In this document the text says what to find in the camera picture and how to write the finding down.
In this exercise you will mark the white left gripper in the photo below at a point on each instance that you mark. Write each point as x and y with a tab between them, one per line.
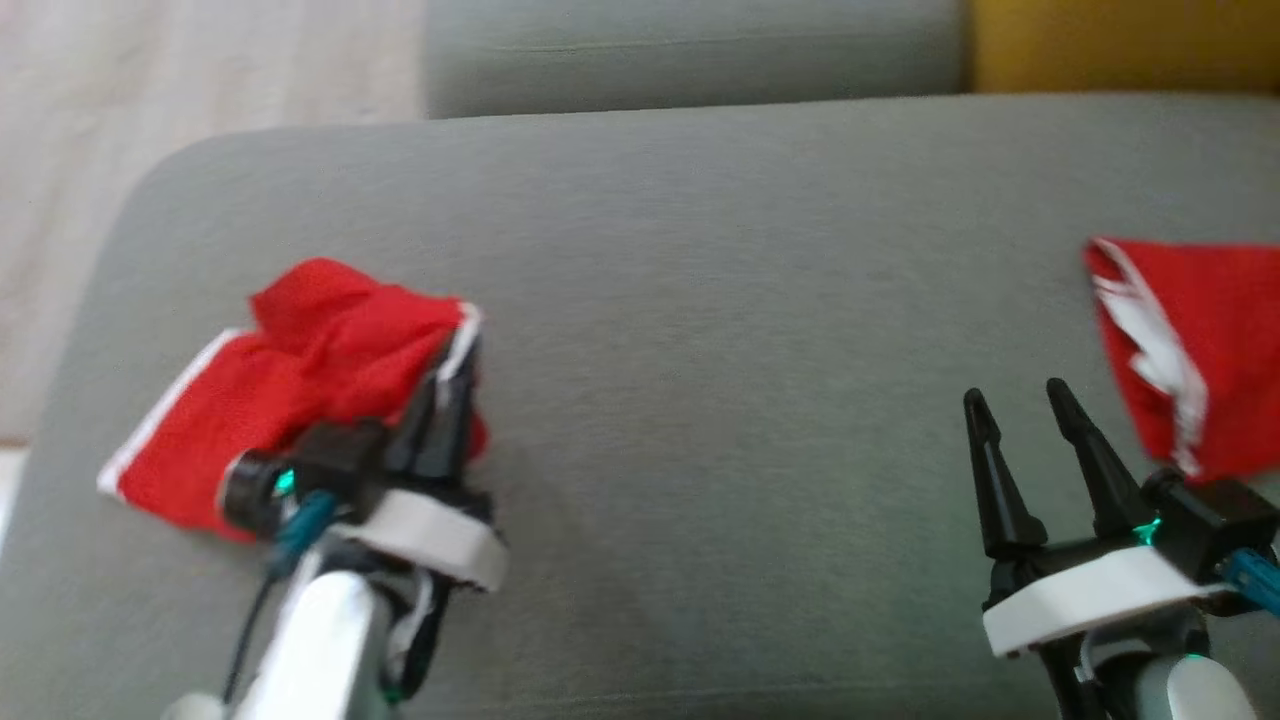
430	535

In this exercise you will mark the yellow sofa backrest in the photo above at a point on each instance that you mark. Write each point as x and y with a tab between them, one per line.
1120	45

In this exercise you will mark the red shirt with white sleeves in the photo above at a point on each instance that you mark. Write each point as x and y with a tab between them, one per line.
1210	340

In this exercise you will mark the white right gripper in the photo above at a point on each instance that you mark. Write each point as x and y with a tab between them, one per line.
1090	600

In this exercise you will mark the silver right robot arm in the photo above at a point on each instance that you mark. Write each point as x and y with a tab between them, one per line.
1200	690

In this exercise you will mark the red shorts with white trim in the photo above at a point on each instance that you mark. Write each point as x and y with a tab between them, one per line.
300	380

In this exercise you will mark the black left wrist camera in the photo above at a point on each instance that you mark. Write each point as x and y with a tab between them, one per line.
300	475

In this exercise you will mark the large grey sofa seat cushion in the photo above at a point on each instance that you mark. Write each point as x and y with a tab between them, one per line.
700	350

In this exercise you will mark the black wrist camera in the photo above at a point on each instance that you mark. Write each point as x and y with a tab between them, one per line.
300	475
1210	520

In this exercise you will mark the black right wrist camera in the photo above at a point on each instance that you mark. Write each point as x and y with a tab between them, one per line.
1210	520

